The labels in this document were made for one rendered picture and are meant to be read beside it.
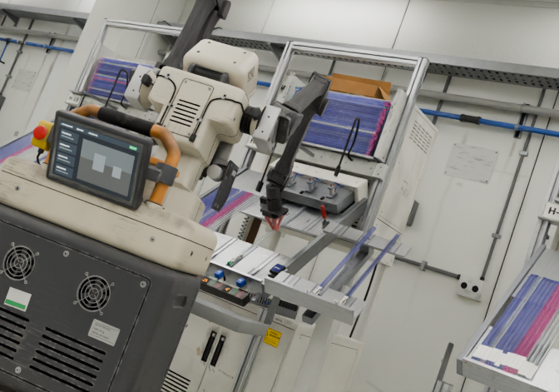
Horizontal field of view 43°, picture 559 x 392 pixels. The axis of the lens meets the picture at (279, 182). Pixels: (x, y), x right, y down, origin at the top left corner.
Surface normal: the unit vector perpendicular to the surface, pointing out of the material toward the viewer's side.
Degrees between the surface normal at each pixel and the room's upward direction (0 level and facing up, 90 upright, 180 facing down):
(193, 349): 90
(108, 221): 90
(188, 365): 90
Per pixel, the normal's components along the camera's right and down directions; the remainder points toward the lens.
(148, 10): 0.79, 0.22
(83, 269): -0.19, -0.21
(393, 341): -0.51, -0.31
